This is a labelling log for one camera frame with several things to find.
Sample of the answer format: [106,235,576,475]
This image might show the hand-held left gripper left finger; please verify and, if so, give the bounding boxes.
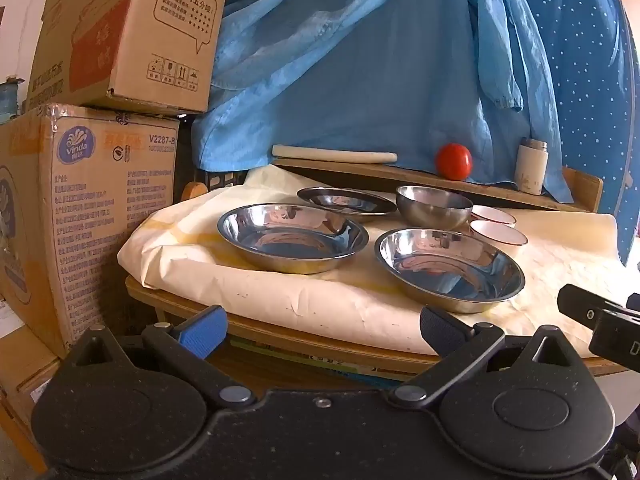
[65,305,256,408]

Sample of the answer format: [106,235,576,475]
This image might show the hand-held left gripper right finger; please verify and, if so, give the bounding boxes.
[387,306,583,408]

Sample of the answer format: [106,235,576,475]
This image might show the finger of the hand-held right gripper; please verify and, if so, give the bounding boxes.
[557,284,631,332]

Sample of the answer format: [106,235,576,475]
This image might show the large steel plate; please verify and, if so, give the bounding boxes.
[216,203,370,275]
[374,227,526,314]

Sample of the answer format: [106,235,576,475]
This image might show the white bowl with red rim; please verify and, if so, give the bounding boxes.
[469,220,528,247]
[470,204,517,228]

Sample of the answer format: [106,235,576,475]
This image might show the steel bowl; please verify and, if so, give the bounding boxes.
[396,185,474,232]

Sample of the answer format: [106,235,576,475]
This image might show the small steel plate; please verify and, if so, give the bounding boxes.
[296,186,398,223]

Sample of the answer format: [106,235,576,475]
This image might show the wooden table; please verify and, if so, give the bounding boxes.
[125,180,631,381]

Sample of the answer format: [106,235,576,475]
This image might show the cream paper sheet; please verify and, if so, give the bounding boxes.
[117,165,640,356]

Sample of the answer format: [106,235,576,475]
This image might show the white thermos bottle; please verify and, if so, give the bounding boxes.
[515,137,549,196]

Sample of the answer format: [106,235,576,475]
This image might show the black plastic crate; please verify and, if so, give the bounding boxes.
[190,167,248,196]

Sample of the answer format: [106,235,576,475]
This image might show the cardboard box with purple logo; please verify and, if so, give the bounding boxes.
[0,104,181,361]

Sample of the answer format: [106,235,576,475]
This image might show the red tomato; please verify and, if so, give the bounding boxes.
[435,143,473,181]

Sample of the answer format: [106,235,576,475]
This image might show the plain cardboard box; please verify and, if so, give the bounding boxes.
[0,325,66,471]

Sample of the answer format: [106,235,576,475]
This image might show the cream rolling pin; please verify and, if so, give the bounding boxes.
[272,144,398,164]

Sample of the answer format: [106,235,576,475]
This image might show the blue polka dot cloth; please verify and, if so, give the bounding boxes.
[505,0,640,266]

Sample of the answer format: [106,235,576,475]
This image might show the light blue jacket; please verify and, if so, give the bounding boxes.
[192,0,573,203]

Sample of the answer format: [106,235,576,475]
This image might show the teal container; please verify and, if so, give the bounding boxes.
[0,76,26,122]

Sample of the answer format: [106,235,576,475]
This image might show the cardboard box with red print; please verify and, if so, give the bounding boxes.
[22,0,236,116]

